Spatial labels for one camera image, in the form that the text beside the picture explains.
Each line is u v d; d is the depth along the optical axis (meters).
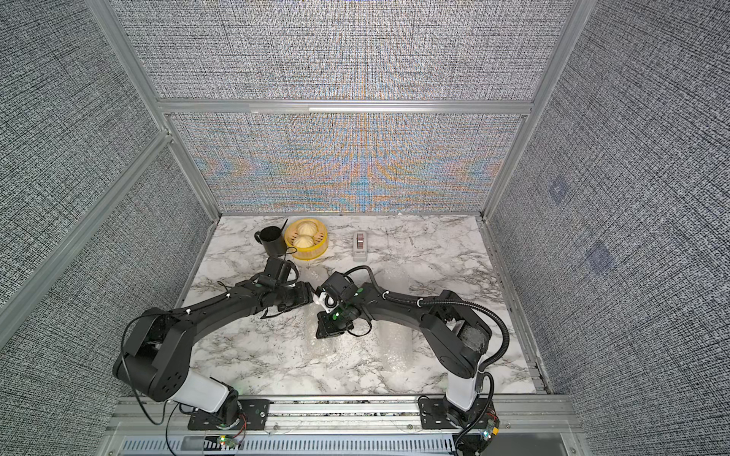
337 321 0.73
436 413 0.73
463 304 0.46
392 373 0.80
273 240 1.02
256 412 0.73
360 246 1.06
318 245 1.04
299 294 0.80
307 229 1.06
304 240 1.03
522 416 0.75
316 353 0.83
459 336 0.48
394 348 0.75
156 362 0.44
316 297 0.81
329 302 0.78
